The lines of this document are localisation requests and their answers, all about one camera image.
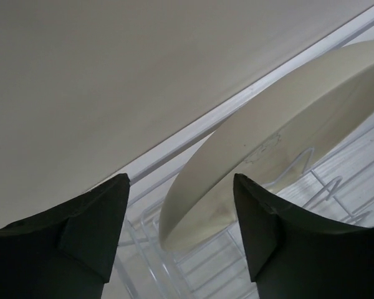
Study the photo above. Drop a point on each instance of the white wire dish rack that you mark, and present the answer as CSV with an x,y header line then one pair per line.
x,y
268,41

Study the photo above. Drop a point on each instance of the cream white plate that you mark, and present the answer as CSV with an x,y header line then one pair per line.
x,y
284,129

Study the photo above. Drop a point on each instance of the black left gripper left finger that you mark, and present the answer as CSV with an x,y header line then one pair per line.
x,y
67,251

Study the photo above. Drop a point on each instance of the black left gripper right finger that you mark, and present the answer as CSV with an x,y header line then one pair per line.
x,y
294,253

